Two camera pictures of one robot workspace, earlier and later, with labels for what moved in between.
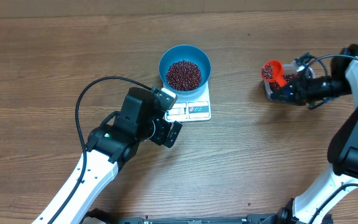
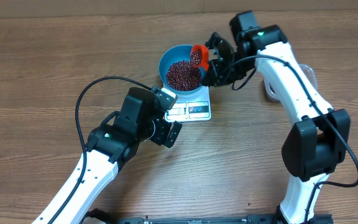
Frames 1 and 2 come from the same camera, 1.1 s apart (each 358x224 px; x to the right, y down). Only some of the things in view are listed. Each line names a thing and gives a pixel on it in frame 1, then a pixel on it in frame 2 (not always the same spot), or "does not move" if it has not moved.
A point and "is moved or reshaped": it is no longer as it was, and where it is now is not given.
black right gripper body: x=307 y=89 -> x=234 y=72
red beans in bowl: x=184 y=75 does not move
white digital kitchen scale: x=195 y=106 does not move
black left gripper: x=160 y=136 does not move
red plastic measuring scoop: x=278 y=74 is moved or reshaped
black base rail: x=282 y=216 does not move
